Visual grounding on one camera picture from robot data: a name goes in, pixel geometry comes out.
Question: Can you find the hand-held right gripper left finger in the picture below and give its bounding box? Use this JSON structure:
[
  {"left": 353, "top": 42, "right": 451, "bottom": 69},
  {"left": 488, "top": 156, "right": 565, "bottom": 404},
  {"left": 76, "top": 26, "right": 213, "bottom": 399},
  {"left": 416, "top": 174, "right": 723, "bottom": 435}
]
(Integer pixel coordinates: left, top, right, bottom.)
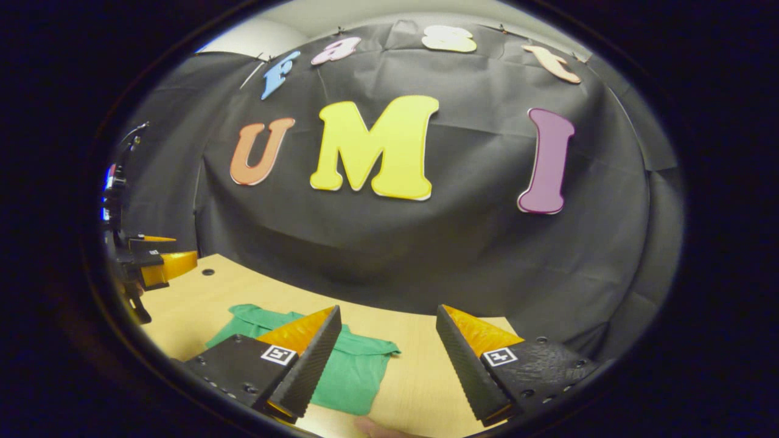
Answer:
[{"left": 183, "top": 305, "right": 343, "bottom": 425}]

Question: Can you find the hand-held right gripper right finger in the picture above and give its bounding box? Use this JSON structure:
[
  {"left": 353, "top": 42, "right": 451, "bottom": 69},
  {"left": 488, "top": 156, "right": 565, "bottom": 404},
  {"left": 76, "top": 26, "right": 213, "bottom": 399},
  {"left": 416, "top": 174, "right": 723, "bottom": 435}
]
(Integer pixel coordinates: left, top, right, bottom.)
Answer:
[{"left": 435, "top": 304, "right": 600, "bottom": 428}]

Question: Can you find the green T-shirt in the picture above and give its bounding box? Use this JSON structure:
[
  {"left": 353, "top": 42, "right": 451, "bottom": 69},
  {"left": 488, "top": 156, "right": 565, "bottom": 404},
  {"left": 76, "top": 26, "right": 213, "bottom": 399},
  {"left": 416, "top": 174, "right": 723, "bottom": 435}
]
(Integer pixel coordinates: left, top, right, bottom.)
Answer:
[{"left": 205, "top": 303, "right": 402, "bottom": 417}]

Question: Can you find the black backdrop cloth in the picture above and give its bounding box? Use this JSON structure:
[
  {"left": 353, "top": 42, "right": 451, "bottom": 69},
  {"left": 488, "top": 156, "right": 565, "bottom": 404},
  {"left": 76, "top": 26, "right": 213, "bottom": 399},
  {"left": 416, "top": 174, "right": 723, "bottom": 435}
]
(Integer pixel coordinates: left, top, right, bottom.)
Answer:
[{"left": 119, "top": 18, "right": 685, "bottom": 366}]

